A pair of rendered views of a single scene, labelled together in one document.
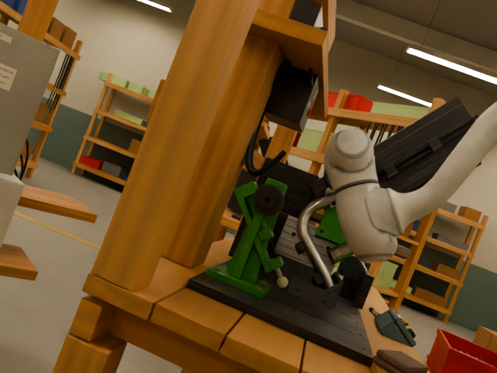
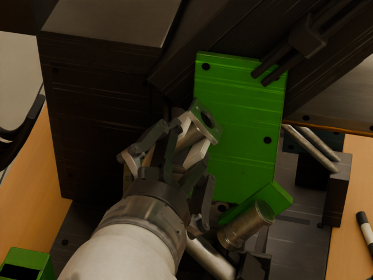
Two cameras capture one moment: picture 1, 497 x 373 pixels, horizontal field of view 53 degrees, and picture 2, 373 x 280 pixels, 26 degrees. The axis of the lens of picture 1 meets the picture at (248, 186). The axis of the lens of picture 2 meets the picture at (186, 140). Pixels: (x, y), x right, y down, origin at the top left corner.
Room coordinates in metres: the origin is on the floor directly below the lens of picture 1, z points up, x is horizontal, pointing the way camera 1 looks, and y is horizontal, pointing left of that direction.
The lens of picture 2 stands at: (0.71, -0.28, 1.88)
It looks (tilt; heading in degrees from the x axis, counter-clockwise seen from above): 44 degrees down; 4
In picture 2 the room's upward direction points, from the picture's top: straight up
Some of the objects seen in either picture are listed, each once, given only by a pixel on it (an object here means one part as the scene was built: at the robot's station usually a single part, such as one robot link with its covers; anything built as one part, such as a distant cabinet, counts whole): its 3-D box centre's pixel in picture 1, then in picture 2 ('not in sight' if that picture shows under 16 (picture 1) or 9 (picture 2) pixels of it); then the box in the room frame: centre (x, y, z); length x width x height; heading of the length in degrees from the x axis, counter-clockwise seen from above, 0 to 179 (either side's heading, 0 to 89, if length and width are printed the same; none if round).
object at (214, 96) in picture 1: (261, 115); not in sight; (1.64, 0.04, 1.36); 1.49 x 0.09 x 0.97; 170
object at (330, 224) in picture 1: (345, 209); (239, 116); (1.50, -0.30, 1.17); 0.13 x 0.12 x 0.20; 170
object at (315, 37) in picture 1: (290, 74); not in sight; (1.63, 0.01, 1.52); 0.90 x 0.25 x 0.04; 170
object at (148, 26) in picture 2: (278, 216); (134, 70); (1.72, -0.13, 1.07); 0.30 x 0.18 x 0.34; 170
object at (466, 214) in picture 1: (387, 237); not in sight; (9.84, -2.93, 1.12); 3.16 x 0.54 x 2.24; 85
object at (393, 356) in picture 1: (402, 365); not in sight; (0.98, -0.41, 0.91); 0.10 x 0.08 x 0.03; 131
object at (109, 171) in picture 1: (155, 147); not in sight; (10.26, 2.08, 1.12); 3.22 x 0.55 x 2.23; 85
